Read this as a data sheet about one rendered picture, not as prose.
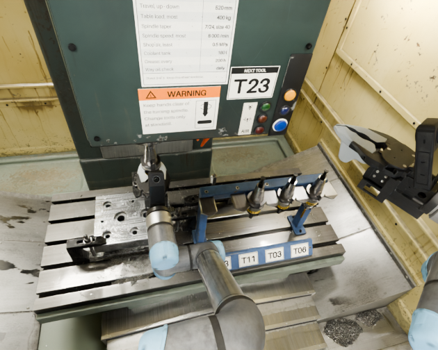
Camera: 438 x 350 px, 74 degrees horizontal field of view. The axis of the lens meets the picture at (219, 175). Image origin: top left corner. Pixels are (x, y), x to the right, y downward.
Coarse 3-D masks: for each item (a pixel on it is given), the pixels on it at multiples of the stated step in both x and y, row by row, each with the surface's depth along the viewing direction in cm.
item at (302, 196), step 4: (296, 188) 103; (300, 188) 103; (304, 188) 104; (296, 192) 102; (300, 192) 102; (304, 192) 102; (296, 196) 101; (300, 196) 101; (304, 196) 101; (308, 196) 102; (296, 200) 100; (300, 200) 100; (304, 200) 100; (308, 200) 101
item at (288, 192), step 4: (288, 184) 95; (292, 184) 94; (284, 188) 97; (288, 188) 96; (292, 188) 95; (280, 192) 100; (284, 192) 97; (288, 192) 97; (292, 192) 97; (284, 196) 98; (288, 196) 98; (292, 196) 98
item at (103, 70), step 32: (64, 0) 40; (96, 0) 41; (128, 0) 42; (256, 0) 46; (288, 0) 47; (320, 0) 49; (64, 32) 43; (96, 32) 44; (128, 32) 45; (256, 32) 50; (288, 32) 51; (96, 64) 48; (128, 64) 49; (256, 64) 55; (288, 64) 56; (96, 96) 52; (128, 96) 53; (224, 96) 58; (96, 128) 57; (128, 128) 59; (224, 128) 65
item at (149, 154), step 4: (148, 148) 89; (152, 148) 90; (144, 152) 92; (148, 152) 90; (152, 152) 91; (144, 156) 93; (148, 156) 91; (152, 156) 92; (156, 156) 94; (144, 160) 94; (148, 160) 92; (152, 160) 93; (156, 160) 94; (148, 164) 93
